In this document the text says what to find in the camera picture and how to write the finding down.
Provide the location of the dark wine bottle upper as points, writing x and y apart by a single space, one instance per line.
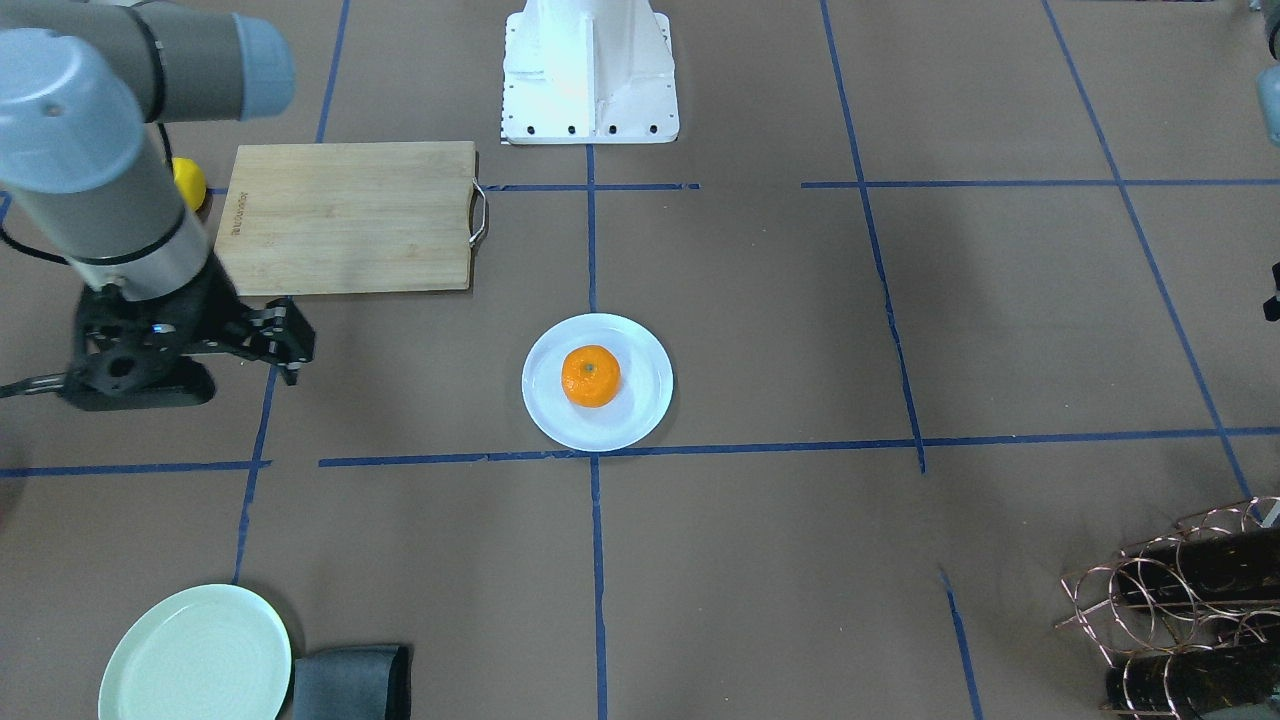
1231 573

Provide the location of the upper yellow lemon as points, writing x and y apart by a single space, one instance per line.
190 179

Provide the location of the grey folded cloth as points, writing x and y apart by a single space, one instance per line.
354 682

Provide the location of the orange mandarin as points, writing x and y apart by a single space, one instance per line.
590 376

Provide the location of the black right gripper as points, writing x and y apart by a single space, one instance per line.
205 312

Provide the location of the bamboo cutting board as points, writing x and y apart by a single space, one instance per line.
307 219

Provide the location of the dark wine bottle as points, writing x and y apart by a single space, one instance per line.
1226 683
1231 573

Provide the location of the light green plate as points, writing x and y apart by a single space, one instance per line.
214 651

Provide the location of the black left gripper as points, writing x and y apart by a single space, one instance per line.
1274 300

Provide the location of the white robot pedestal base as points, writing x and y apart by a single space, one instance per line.
587 73

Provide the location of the dark wine bottle lower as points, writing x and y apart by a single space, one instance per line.
1226 683

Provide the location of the copper wire wine rack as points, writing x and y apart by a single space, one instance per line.
1187 621

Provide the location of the light blue plate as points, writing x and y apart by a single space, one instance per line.
647 390

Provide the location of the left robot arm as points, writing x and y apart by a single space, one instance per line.
1267 82

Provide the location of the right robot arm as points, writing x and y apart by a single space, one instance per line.
84 87

